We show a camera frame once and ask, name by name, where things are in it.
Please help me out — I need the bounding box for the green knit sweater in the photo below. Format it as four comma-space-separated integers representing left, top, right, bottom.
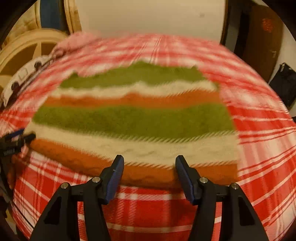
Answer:
25, 62, 239, 189

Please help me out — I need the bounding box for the white brown patterned pillow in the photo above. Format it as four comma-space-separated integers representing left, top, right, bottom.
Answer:
1, 55, 55, 108

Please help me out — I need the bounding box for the cream wooden headboard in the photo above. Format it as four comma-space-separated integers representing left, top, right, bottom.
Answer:
1, 28, 68, 91

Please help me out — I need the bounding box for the red white plaid bed sheet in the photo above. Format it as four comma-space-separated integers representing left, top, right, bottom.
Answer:
1, 34, 295, 240

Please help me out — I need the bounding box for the pink floral pillow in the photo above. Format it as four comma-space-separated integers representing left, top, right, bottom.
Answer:
51, 32, 100, 58

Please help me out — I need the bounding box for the beige curtain left panel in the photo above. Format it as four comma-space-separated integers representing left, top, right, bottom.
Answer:
1, 1, 42, 49

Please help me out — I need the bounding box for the beige curtain panel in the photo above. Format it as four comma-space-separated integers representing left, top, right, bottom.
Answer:
1, 1, 42, 49
64, 0, 82, 34

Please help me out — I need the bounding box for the beige curtain right panel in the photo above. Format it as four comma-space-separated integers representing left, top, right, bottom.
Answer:
64, 0, 82, 34

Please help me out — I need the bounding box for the dark window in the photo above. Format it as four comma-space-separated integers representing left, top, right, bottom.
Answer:
40, 0, 68, 32

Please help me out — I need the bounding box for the black folded stroller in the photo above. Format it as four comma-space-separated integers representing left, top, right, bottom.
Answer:
269, 63, 296, 107

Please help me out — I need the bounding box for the brown wooden door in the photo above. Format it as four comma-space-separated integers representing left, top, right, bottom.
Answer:
241, 4, 283, 82

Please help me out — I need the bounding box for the red paper door decoration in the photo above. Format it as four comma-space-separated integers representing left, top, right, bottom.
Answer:
262, 18, 274, 33

